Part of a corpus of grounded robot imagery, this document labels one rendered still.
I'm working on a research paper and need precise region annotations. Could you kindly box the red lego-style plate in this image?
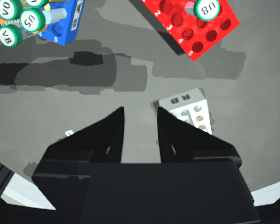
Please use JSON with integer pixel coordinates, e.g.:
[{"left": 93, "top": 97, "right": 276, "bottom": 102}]
[{"left": 141, "top": 0, "right": 240, "bottom": 61}]

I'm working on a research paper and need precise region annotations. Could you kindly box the light blue tube with green-rimmed white cap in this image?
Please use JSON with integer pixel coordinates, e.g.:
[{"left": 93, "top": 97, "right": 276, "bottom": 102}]
[{"left": 20, "top": 8, "right": 67, "bottom": 32}]

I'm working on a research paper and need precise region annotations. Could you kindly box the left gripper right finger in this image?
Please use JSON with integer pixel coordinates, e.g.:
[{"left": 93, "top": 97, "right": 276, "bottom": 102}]
[{"left": 157, "top": 106, "right": 242, "bottom": 168}]

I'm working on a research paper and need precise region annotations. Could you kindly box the white tube rack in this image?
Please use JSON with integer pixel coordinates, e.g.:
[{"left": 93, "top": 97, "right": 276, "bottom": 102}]
[{"left": 159, "top": 87, "right": 212, "bottom": 135}]

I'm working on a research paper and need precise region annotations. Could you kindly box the white round tube cap with green rim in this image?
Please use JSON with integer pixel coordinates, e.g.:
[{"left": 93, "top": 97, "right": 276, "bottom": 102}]
[{"left": 0, "top": 18, "right": 21, "bottom": 28}]

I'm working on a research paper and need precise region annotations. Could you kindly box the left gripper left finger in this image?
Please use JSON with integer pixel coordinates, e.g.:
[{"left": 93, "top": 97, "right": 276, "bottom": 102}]
[{"left": 40, "top": 107, "right": 125, "bottom": 163}]

